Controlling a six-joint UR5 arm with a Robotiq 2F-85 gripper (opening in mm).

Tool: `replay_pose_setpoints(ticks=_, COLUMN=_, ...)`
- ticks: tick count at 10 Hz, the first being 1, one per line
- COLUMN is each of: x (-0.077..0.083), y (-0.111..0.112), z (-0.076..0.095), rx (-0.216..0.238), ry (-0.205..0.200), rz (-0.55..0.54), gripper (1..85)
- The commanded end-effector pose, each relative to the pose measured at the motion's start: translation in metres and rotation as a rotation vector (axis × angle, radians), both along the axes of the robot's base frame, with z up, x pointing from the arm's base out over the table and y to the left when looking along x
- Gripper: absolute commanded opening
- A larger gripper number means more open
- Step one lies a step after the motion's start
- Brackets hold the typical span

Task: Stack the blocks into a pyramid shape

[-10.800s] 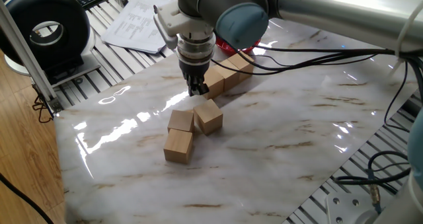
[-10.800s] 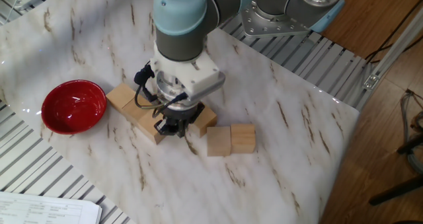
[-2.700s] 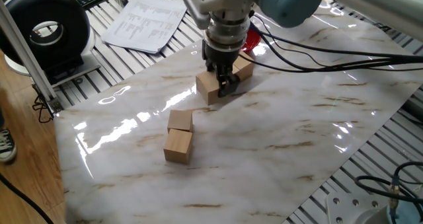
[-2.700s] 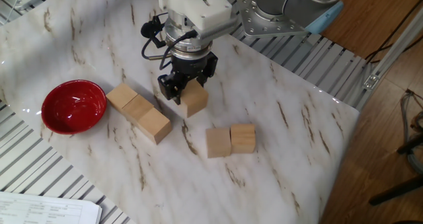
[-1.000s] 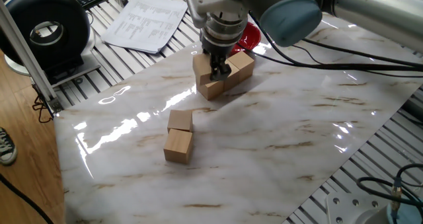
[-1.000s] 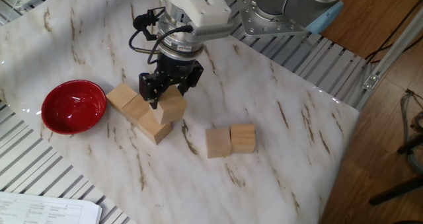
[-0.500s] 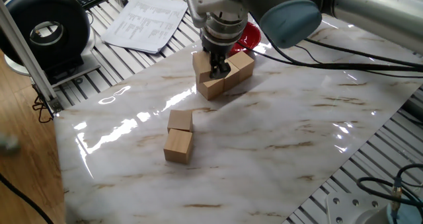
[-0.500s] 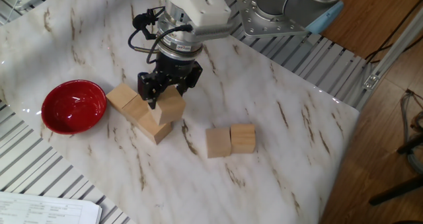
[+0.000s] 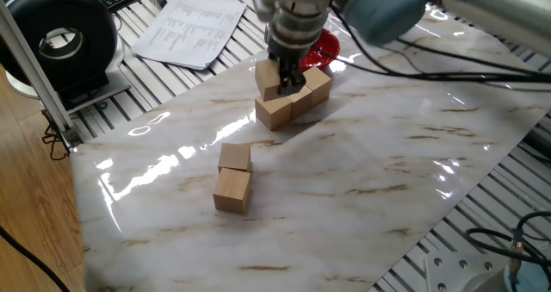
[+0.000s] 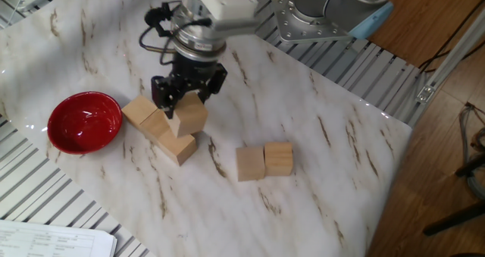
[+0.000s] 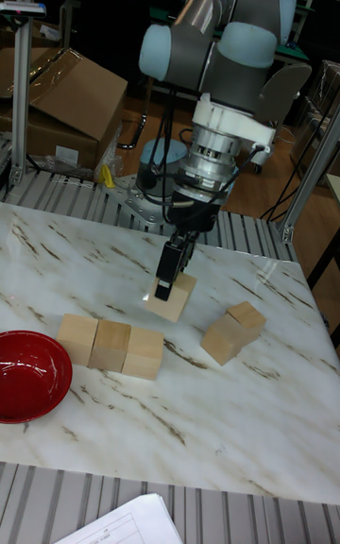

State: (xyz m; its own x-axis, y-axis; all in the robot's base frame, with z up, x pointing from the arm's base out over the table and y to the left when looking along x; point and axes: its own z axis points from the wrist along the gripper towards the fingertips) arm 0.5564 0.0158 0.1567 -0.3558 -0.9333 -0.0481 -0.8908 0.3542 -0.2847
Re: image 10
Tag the light wooden cube block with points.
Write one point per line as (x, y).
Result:
(153, 126)
(138, 111)
(178, 149)
(278, 158)
(250, 164)
(191, 116)

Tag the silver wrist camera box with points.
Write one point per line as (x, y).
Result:
(238, 26)

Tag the red glossy bowl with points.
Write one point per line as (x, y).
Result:
(85, 122)

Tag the black chair base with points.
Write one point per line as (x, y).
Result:
(454, 219)

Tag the aluminium frame profile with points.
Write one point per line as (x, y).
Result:
(451, 58)

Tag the white printed paper stack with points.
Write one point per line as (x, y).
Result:
(45, 242)

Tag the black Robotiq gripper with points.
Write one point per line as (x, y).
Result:
(193, 73)

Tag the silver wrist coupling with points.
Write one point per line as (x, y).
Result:
(197, 41)

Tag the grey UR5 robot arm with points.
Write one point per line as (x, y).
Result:
(326, 7)

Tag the white marble pattern board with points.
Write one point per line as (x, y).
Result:
(303, 135)

